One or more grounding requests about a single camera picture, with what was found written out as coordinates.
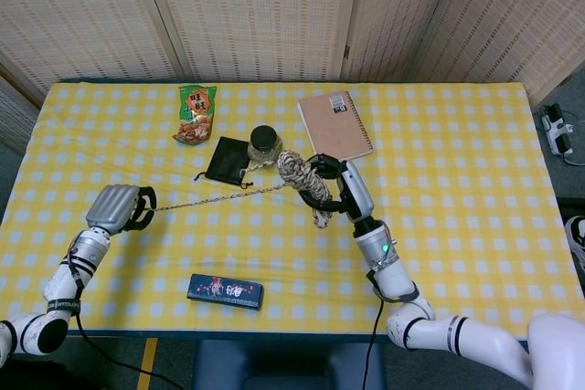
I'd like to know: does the black white sneaker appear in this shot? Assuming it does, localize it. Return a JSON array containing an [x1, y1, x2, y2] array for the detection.
[[565, 215, 585, 281]]

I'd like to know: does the yellow white checkered tablecloth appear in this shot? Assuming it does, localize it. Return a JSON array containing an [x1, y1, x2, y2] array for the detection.
[[0, 81, 585, 342]]

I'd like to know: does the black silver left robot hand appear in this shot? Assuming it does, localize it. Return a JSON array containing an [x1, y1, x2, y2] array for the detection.
[[85, 184, 158, 234]]

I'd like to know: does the braided beige speckled rope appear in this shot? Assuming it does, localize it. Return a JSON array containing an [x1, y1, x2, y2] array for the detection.
[[153, 149, 333, 229]]

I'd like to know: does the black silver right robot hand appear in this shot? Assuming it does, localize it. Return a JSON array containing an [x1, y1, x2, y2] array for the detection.
[[299, 153, 375, 223]]

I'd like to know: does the white power cord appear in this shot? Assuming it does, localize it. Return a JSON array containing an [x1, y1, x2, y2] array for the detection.
[[560, 106, 585, 167]]

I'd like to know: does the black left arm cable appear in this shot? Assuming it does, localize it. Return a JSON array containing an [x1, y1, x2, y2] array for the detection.
[[68, 252, 184, 390]]

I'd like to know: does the green orange snack bag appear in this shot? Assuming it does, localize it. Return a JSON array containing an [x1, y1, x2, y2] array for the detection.
[[172, 83, 218, 147]]

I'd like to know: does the brown spiral notebook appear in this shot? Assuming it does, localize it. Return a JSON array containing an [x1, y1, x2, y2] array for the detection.
[[296, 90, 374, 169]]

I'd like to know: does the dark blue printed box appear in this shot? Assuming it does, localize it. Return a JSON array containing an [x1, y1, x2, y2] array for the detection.
[[186, 273, 265, 311]]

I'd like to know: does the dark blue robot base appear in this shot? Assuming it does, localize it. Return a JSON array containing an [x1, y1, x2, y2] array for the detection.
[[191, 339, 388, 390]]

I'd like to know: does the white power strip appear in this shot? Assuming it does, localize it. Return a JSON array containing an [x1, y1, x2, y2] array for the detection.
[[541, 103, 576, 157]]

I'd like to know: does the yellow floor tape strip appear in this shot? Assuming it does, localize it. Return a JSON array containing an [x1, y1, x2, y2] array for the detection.
[[136, 337, 159, 390]]

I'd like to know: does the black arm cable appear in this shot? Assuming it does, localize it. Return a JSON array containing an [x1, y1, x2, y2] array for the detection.
[[68, 252, 184, 390], [360, 266, 384, 390]]

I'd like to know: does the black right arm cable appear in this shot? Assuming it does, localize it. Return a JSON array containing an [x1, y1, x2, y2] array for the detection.
[[360, 266, 384, 390]]

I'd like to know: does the woven folding screen panel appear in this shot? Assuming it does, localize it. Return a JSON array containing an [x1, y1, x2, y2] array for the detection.
[[136, 0, 362, 83], [415, 0, 585, 106], [340, 0, 458, 83], [0, 74, 41, 156], [0, 0, 182, 94]]

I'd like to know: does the black drawstring pouch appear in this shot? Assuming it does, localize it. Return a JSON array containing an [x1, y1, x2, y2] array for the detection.
[[193, 135, 254, 189]]

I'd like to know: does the glass jar black lid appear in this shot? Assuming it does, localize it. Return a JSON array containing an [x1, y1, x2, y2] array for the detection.
[[247, 125, 283, 167]]

